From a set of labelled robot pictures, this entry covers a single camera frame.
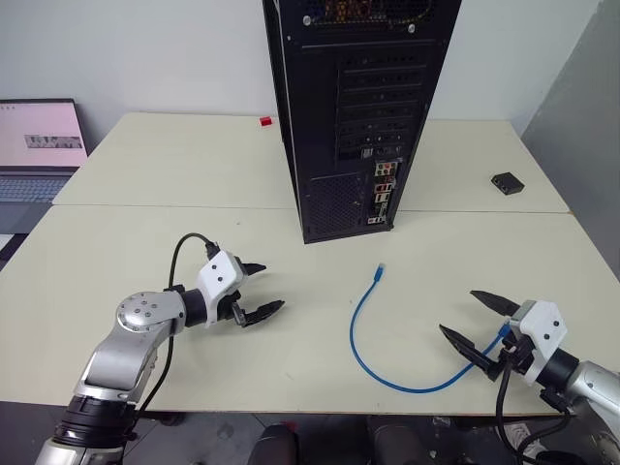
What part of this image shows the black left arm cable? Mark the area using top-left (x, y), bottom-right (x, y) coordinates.
top-left (134, 232), bottom-right (222, 423)

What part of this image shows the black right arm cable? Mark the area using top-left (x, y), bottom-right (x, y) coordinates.
top-left (495, 361), bottom-right (578, 462)

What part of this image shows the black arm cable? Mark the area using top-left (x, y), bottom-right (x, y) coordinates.
top-left (495, 361), bottom-right (578, 462)
top-left (134, 232), bottom-right (222, 423)

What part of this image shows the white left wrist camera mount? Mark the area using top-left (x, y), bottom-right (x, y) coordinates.
top-left (195, 249), bottom-right (245, 329)

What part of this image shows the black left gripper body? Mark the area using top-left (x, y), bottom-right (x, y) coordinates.
top-left (214, 256), bottom-right (250, 324)

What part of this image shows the open grey laptop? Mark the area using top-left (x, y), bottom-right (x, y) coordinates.
top-left (0, 98), bottom-right (90, 205)

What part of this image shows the dark rounded shape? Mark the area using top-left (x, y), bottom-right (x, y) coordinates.
top-left (250, 422), bottom-right (300, 465)
top-left (364, 415), bottom-right (423, 465)

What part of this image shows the grey partition panel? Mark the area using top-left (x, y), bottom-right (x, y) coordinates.
top-left (519, 0), bottom-right (620, 285)

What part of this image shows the small black adapter box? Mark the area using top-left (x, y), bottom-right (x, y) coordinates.
top-left (490, 170), bottom-right (526, 197)

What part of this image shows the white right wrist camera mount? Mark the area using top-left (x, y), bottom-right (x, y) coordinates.
top-left (507, 299), bottom-right (569, 388)

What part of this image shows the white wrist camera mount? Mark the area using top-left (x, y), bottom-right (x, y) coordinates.
top-left (507, 299), bottom-right (569, 388)
top-left (195, 249), bottom-right (245, 329)

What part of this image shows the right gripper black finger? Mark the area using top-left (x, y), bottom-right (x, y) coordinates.
top-left (469, 290), bottom-right (521, 319)
top-left (438, 324), bottom-right (501, 383)

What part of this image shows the blue ethernet cable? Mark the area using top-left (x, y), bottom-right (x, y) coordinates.
top-left (349, 262), bottom-right (512, 394)

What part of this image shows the black computer tower case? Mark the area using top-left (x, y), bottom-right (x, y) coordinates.
top-left (262, 0), bottom-right (463, 245)

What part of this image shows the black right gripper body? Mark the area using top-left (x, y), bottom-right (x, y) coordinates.
top-left (494, 332), bottom-right (537, 384)

